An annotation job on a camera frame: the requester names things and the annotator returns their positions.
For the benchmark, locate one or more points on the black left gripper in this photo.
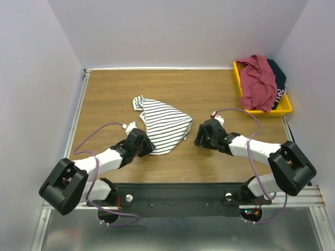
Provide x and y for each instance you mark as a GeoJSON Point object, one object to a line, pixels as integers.
{"type": "Point", "coordinates": [150, 147]}

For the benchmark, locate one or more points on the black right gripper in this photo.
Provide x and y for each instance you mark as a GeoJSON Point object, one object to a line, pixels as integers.
{"type": "Point", "coordinates": [203, 134]}

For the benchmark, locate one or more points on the black white striped tank top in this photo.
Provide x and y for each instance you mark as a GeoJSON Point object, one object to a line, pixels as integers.
{"type": "Point", "coordinates": [166, 126]}

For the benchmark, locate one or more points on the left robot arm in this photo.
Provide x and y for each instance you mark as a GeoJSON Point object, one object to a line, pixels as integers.
{"type": "Point", "coordinates": [73, 182]}

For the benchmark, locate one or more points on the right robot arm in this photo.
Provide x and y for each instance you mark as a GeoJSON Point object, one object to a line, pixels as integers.
{"type": "Point", "coordinates": [291, 170]}

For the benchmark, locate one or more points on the maroon red tank top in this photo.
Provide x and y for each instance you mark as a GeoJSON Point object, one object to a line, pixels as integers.
{"type": "Point", "coordinates": [258, 85]}

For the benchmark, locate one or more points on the dark navy tank top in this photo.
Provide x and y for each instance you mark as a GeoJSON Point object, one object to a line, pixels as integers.
{"type": "Point", "coordinates": [280, 79]}

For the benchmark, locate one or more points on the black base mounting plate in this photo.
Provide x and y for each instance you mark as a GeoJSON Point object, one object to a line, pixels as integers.
{"type": "Point", "coordinates": [176, 200]}

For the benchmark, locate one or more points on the yellow plastic bin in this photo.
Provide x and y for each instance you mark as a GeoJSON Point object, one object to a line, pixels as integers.
{"type": "Point", "coordinates": [284, 106]}

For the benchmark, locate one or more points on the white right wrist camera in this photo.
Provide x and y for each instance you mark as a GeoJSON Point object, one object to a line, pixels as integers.
{"type": "Point", "coordinates": [219, 118]}

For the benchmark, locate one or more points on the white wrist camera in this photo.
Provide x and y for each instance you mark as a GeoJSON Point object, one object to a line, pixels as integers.
{"type": "Point", "coordinates": [129, 127]}
{"type": "Point", "coordinates": [219, 118]}

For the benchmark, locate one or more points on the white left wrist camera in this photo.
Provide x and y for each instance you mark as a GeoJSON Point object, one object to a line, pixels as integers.
{"type": "Point", "coordinates": [129, 127]}

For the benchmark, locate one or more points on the left aluminium side rail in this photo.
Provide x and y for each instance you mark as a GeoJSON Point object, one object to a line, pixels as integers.
{"type": "Point", "coordinates": [78, 108]}

